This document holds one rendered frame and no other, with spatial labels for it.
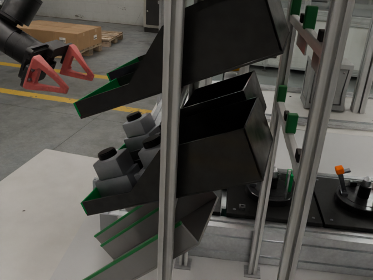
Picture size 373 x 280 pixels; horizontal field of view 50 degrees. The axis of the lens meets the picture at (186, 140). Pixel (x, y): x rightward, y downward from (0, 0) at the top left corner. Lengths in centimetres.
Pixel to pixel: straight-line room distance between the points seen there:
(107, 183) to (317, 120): 34
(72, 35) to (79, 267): 550
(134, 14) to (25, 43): 887
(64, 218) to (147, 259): 61
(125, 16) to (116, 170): 919
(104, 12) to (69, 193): 881
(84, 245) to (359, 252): 69
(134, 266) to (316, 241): 52
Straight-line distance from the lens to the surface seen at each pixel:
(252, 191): 109
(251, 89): 67
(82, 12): 1025
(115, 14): 986
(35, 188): 136
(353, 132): 197
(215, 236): 101
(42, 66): 76
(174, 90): 45
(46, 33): 659
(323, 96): 46
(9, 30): 85
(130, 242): 80
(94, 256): 106
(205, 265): 103
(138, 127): 76
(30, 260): 108
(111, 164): 62
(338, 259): 108
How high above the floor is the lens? 156
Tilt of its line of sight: 25 degrees down
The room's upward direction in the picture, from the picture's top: 3 degrees clockwise
